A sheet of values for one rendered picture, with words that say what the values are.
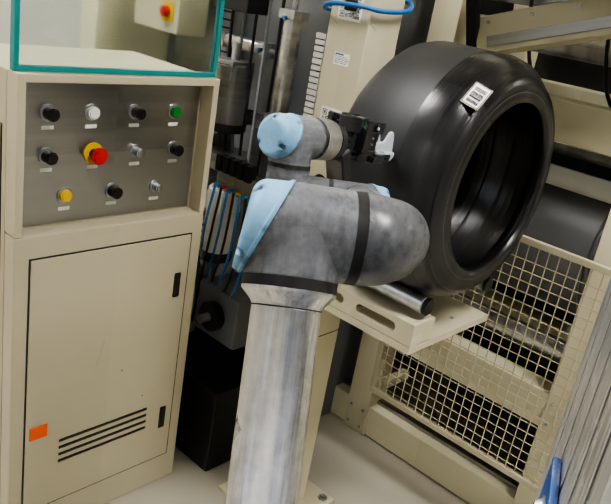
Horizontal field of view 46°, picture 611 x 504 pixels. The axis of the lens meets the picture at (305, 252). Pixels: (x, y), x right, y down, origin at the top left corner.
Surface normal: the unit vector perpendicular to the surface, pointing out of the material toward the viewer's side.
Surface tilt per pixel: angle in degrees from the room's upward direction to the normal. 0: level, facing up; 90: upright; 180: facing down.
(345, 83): 90
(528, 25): 90
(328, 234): 69
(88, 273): 90
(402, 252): 84
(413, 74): 41
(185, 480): 0
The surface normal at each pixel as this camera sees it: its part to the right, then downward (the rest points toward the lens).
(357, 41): -0.68, 0.15
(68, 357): 0.72, 0.36
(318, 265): 0.50, -0.02
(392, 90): -0.42, -0.47
